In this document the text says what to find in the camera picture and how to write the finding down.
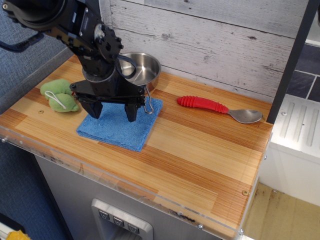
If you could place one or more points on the red handled metal spoon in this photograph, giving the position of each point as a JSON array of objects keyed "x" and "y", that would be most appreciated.
[{"x": 244, "y": 116}]

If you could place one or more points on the dark grey right post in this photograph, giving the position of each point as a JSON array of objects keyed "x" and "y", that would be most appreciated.
[{"x": 297, "y": 48}]

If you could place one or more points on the green plush toy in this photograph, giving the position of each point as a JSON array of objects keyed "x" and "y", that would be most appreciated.
[{"x": 60, "y": 97}]

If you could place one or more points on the clear acrylic edge guard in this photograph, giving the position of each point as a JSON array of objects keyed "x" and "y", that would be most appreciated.
[{"x": 202, "y": 175}]

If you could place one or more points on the stainless steel pot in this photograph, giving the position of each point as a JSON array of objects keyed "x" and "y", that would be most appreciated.
[{"x": 143, "y": 70}]

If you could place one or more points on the blue cloth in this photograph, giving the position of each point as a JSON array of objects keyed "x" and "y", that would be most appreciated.
[{"x": 113, "y": 126}]

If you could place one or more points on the white toy sink unit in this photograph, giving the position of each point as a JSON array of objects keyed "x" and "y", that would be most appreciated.
[{"x": 292, "y": 159}]

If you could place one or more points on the silver button panel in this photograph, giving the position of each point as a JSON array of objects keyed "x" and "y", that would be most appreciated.
[{"x": 116, "y": 224}]

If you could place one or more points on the yellow object at corner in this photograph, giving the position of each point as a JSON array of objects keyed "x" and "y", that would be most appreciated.
[{"x": 17, "y": 235}]

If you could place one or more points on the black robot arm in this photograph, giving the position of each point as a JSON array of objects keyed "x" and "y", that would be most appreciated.
[{"x": 78, "y": 25}]

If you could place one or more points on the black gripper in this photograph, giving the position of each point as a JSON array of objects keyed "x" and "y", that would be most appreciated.
[{"x": 95, "y": 90}]

